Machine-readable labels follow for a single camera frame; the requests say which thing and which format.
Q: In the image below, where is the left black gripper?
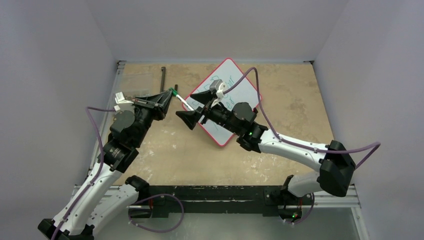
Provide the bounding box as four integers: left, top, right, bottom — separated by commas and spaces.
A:
131, 90, 174, 147

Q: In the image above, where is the white green whiteboard marker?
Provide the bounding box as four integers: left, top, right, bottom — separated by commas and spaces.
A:
175, 93, 194, 111

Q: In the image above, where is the pink framed whiteboard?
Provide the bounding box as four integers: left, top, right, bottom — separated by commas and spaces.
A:
181, 57, 263, 148

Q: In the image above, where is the green marker cap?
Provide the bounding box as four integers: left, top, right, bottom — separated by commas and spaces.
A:
169, 87, 178, 97

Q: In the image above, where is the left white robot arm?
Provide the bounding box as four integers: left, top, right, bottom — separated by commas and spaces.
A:
38, 89, 174, 240

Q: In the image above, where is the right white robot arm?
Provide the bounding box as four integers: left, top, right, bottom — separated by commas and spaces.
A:
176, 91, 356, 204

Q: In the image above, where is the clear plastic screw box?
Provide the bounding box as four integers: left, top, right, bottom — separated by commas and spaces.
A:
116, 73, 154, 97

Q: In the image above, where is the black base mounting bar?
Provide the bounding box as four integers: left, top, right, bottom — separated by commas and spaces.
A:
117, 184, 314, 220

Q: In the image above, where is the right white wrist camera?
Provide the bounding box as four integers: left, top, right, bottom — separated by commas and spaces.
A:
209, 79, 228, 107

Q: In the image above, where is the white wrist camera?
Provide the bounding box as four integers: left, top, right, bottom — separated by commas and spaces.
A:
209, 79, 228, 107
113, 92, 134, 113

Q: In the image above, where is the dark metal bracket tool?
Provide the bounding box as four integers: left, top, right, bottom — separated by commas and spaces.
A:
160, 66, 178, 93

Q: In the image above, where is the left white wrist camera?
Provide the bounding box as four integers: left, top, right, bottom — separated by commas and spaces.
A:
113, 92, 134, 113

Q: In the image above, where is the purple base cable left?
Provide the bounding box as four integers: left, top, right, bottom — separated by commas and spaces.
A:
128, 194, 185, 233

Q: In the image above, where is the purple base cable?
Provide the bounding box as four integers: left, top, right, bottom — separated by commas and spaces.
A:
282, 192, 316, 226
128, 194, 185, 233

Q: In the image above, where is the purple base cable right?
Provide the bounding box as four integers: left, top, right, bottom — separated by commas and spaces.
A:
282, 192, 316, 226

